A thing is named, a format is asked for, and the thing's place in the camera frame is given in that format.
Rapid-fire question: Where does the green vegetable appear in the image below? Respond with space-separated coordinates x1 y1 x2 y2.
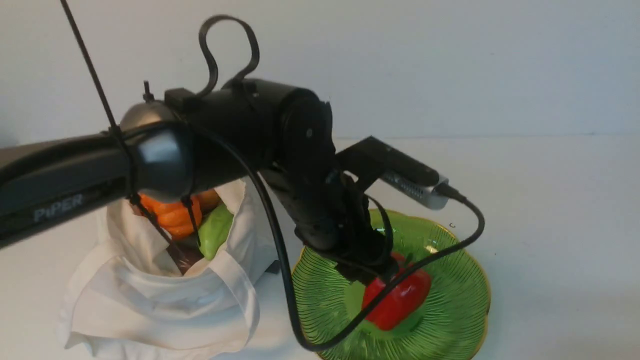
198 202 234 261

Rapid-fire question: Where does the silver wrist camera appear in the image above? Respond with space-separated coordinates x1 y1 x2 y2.
336 136 449 211

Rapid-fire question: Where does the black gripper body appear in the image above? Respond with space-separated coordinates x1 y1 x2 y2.
292 170 399 285

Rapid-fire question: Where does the green glass scalloped plate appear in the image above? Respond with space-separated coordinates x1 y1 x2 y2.
290 208 491 360

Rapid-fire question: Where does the orange bell pepper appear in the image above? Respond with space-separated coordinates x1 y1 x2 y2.
139 193 202 241

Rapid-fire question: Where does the dark purple vegetable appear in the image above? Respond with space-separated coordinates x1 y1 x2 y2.
166 240 204 275

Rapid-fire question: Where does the brown potato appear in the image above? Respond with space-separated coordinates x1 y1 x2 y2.
196 189 222 214

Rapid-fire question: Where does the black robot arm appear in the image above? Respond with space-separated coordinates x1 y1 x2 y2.
1 79 398 284

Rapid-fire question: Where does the black camera cable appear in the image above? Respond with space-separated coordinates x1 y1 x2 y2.
192 14 486 352

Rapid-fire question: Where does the red bell pepper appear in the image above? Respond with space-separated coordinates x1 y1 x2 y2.
361 251 432 331

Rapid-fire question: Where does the white cloth tote bag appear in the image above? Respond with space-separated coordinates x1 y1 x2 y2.
55 177 277 360

